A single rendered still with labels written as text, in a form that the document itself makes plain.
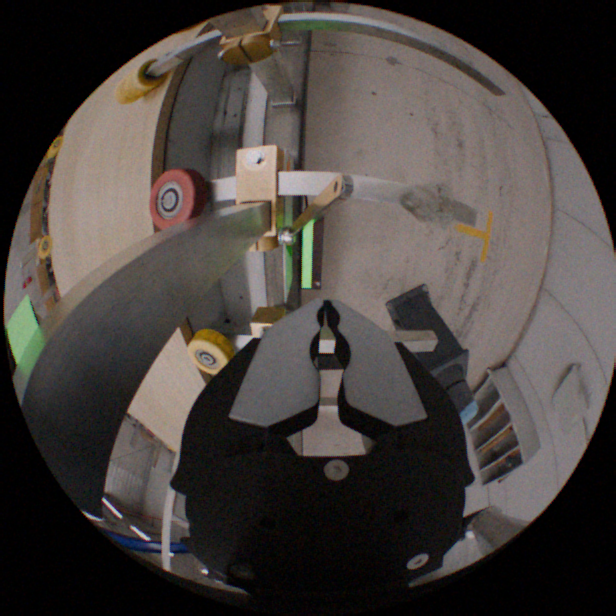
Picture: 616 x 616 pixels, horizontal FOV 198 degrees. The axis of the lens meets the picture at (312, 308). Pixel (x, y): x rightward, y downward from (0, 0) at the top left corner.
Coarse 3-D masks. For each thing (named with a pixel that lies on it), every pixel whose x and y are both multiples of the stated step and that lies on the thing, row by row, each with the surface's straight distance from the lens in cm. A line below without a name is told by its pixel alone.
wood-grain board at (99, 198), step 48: (96, 96) 84; (144, 96) 42; (96, 144) 53; (144, 144) 33; (96, 192) 45; (144, 192) 31; (96, 240) 46; (192, 336) 38; (144, 384) 68; (192, 384) 47
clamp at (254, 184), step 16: (240, 160) 26; (272, 160) 25; (240, 176) 26; (256, 176) 25; (272, 176) 24; (240, 192) 26; (256, 192) 25; (272, 192) 24; (272, 208) 24; (272, 224) 25; (272, 240) 26
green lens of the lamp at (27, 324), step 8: (24, 304) 11; (16, 312) 11; (24, 312) 10; (32, 312) 10; (16, 320) 11; (24, 320) 10; (32, 320) 10; (8, 328) 11; (16, 328) 10; (24, 328) 10; (32, 328) 10; (16, 336) 10; (24, 336) 10; (16, 344) 10; (24, 344) 10; (16, 352) 10; (16, 360) 10
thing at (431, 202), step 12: (432, 180) 29; (408, 192) 27; (420, 192) 27; (432, 192) 28; (444, 192) 28; (408, 204) 26; (420, 204) 28; (432, 204) 28; (444, 204) 30; (420, 216) 27; (432, 216) 28; (444, 216) 28; (444, 228) 30
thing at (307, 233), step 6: (306, 228) 41; (306, 234) 42; (306, 240) 42; (306, 246) 42; (306, 252) 43; (306, 258) 43; (306, 264) 44; (306, 270) 44; (306, 276) 45; (306, 282) 45
